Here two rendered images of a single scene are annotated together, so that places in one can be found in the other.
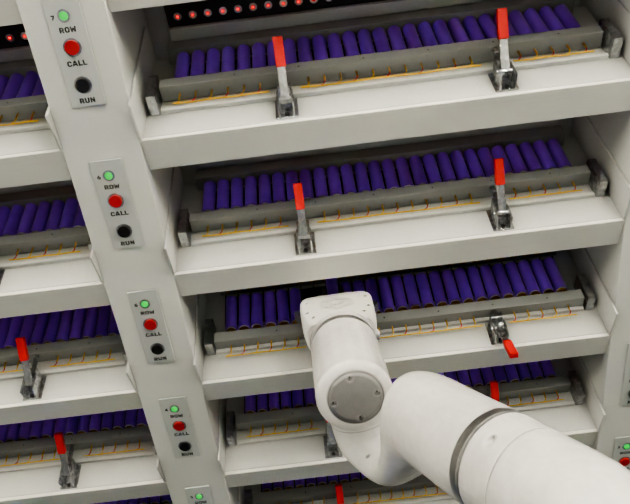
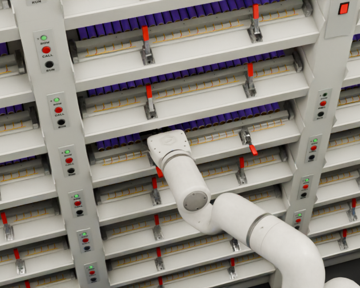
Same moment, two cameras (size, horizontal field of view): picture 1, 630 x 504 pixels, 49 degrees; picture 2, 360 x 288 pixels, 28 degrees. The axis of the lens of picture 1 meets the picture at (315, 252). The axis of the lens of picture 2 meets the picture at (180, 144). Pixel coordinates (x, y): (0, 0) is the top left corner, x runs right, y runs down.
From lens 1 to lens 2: 1.02 m
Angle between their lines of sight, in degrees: 24
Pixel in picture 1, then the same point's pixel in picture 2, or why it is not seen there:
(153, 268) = (74, 135)
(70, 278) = (25, 143)
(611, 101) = (305, 41)
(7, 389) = not seen: outside the picture
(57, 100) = (34, 71)
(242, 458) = (107, 211)
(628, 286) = (310, 113)
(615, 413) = (302, 166)
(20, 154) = (10, 95)
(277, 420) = (123, 188)
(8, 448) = not seen: outside the picture
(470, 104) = (239, 50)
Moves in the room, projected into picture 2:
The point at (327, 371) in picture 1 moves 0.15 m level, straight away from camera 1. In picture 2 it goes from (183, 192) to (165, 145)
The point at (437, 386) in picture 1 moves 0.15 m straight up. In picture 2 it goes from (237, 203) to (240, 162)
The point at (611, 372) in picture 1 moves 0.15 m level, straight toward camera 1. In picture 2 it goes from (300, 150) to (296, 190)
